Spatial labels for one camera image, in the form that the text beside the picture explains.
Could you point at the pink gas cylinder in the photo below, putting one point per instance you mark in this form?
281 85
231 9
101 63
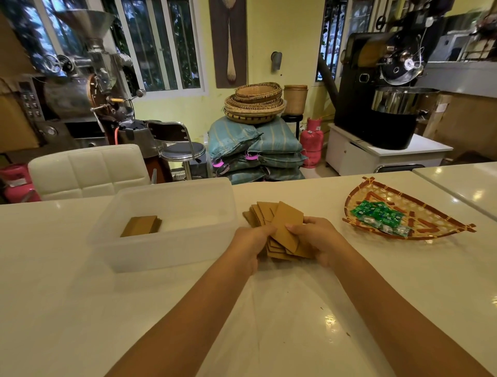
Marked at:
17 182
311 141

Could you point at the person's right hand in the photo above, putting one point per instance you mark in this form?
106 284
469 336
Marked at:
324 242

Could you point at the tilted woven basket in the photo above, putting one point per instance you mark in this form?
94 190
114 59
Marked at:
258 91

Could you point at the black coffee roaster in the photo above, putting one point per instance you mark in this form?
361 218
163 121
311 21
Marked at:
382 97

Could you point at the blue-green woven sack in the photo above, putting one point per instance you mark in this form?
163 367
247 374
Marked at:
268 174
271 160
277 138
231 136

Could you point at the wooden spoon wall picture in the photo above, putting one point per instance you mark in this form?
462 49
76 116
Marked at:
228 42

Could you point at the clear plastic container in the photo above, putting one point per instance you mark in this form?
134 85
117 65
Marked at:
186 244

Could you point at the brown cardboard box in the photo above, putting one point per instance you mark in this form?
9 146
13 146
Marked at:
466 124

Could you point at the person's right forearm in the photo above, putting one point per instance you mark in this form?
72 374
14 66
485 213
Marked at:
396 314

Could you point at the black stand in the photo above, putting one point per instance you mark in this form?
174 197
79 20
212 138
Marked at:
293 124

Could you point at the silver coffee roaster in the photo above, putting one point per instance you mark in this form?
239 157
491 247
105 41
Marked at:
89 85

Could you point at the neat stack of brown envelopes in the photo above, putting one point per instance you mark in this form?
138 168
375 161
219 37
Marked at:
140 226

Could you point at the woven bamboo tray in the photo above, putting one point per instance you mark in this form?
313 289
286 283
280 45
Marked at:
431 221

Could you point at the loose pile of brown envelopes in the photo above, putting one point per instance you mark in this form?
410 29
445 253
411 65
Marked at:
258 213

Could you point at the wide woven basket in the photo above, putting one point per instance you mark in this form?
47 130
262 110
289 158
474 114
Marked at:
254 105

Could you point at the narrow barred window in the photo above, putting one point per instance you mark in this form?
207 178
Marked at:
334 35

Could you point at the fanned bunch of brown envelopes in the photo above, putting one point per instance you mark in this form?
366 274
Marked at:
283 253

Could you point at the person's left hand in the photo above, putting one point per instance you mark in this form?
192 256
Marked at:
248 246

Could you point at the white padded chair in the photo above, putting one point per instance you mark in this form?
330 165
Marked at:
87 171

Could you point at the chrome bar stool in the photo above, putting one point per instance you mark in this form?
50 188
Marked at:
180 149

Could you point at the tall woven bin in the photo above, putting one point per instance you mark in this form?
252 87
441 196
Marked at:
295 99

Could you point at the grey exhaust duct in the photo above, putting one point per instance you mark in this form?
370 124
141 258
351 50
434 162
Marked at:
328 85

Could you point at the dark patterned woven basket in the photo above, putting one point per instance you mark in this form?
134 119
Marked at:
252 117

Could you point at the heap of green candy packets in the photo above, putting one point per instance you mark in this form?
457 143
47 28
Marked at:
378 215

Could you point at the wide barred window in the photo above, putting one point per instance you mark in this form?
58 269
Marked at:
155 42

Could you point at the person's left thumb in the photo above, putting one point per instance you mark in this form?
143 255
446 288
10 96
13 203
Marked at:
267 231

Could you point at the person's left forearm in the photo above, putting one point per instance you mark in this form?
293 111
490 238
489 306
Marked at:
186 322

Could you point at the white cabinet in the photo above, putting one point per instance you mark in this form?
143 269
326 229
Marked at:
392 157

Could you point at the brown paper envelope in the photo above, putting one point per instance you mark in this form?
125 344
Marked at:
285 229

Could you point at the person's right thumb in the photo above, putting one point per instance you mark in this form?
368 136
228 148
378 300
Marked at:
296 229

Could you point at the grey wall lamp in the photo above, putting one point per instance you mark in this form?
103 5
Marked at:
276 61

